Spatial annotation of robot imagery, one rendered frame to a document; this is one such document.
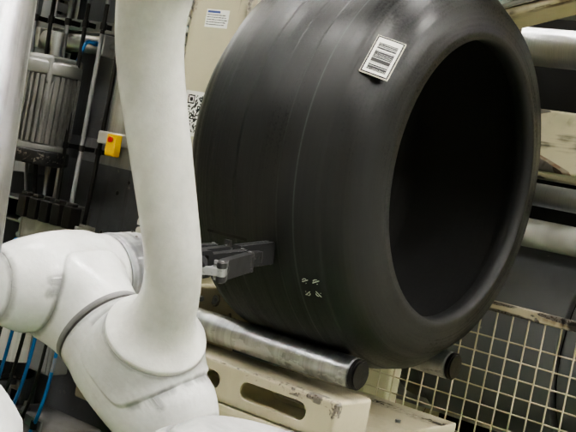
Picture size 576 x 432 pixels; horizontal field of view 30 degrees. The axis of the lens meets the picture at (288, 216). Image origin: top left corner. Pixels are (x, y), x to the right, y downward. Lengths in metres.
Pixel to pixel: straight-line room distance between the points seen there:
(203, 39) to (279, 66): 0.38
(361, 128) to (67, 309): 0.47
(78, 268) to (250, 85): 0.45
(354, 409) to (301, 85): 0.45
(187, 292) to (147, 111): 0.17
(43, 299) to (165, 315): 0.15
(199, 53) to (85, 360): 0.84
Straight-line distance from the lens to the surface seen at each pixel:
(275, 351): 1.56
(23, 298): 1.10
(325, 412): 1.49
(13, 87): 0.65
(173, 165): 0.96
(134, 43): 0.95
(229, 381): 1.59
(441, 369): 1.74
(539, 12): 1.97
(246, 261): 1.34
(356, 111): 1.38
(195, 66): 1.81
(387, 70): 1.39
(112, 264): 1.15
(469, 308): 1.68
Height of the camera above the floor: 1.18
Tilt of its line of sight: 3 degrees down
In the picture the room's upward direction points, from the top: 11 degrees clockwise
